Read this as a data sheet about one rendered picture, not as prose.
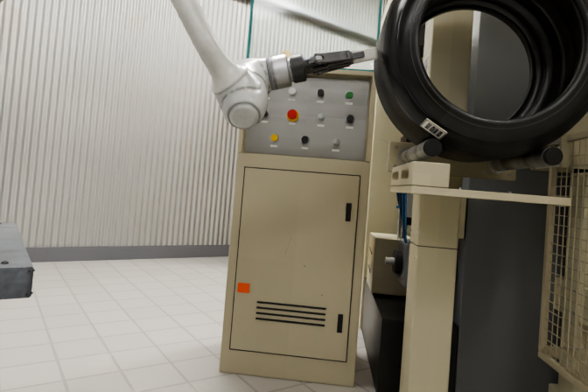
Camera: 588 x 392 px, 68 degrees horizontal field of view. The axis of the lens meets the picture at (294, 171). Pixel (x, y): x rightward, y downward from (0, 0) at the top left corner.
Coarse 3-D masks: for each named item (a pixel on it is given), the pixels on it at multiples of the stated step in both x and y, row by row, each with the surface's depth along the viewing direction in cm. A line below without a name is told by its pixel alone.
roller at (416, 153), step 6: (432, 138) 106; (420, 144) 111; (426, 144) 106; (432, 144) 105; (438, 144) 105; (408, 150) 127; (414, 150) 117; (420, 150) 109; (426, 150) 105; (432, 150) 105; (438, 150) 105; (402, 156) 135; (408, 156) 126; (414, 156) 119; (420, 156) 112; (426, 156) 107; (432, 156) 106; (402, 162) 139; (408, 162) 132
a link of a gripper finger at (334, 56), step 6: (318, 54) 113; (324, 54) 114; (330, 54) 114; (336, 54) 114; (342, 54) 115; (318, 60) 113; (324, 60) 114; (330, 60) 114; (336, 60) 114; (342, 60) 115
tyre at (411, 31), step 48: (432, 0) 132; (480, 0) 131; (528, 0) 127; (576, 0) 103; (384, 48) 110; (528, 48) 130; (576, 48) 119; (384, 96) 120; (432, 96) 105; (528, 96) 129; (576, 96) 102; (480, 144) 106; (528, 144) 105
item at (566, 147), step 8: (584, 120) 132; (576, 128) 132; (584, 128) 132; (560, 144) 133; (568, 144) 132; (576, 144) 132; (584, 144) 131; (568, 152) 132; (576, 152) 131; (584, 152) 131; (568, 160) 132; (576, 160) 131; (536, 168) 149; (544, 168) 150; (560, 168) 150; (568, 168) 149; (576, 168) 132
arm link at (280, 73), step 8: (280, 56) 117; (272, 64) 116; (280, 64) 116; (288, 64) 117; (272, 72) 116; (280, 72) 116; (288, 72) 116; (272, 80) 116; (280, 80) 117; (288, 80) 117; (280, 88) 121
